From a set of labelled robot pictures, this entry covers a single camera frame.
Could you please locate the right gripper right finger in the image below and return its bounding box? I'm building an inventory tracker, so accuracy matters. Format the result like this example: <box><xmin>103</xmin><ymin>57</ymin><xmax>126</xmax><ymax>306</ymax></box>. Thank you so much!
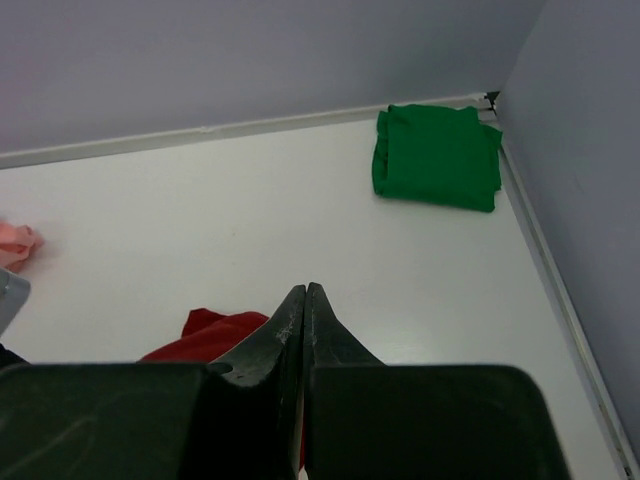
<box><xmin>304</xmin><ymin>283</ymin><xmax>570</xmax><ymax>479</ymax></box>

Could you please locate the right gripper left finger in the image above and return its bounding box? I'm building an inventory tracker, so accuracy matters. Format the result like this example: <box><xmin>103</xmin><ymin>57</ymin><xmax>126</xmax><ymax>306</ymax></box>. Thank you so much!
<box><xmin>1</xmin><ymin>285</ymin><xmax>306</xmax><ymax>479</ymax></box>

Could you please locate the dark red t shirt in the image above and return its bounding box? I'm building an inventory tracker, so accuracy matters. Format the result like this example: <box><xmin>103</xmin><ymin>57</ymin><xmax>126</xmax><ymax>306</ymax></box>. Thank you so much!
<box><xmin>143</xmin><ymin>308</ymin><xmax>304</xmax><ymax>479</ymax></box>

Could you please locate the pink t shirt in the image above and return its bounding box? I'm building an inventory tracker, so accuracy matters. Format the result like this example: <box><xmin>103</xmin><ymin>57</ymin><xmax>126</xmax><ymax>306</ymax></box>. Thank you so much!
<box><xmin>0</xmin><ymin>221</ymin><xmax>44</xmax><ymax>274</ymax></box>

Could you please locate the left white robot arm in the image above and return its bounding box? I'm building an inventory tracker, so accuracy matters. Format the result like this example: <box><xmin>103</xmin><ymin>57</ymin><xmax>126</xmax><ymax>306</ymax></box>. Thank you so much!
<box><xmin>0</xmin><ymin>268</ymin><xmax>31</xmax><ymax>334</ymax></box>

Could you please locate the folded green t shirt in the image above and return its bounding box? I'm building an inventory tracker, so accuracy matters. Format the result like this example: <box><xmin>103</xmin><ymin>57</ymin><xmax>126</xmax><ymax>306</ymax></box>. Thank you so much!
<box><xmin>372</xmin><ymin>104</ymin><xmax>502</xmax><ymax>213</ymax></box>

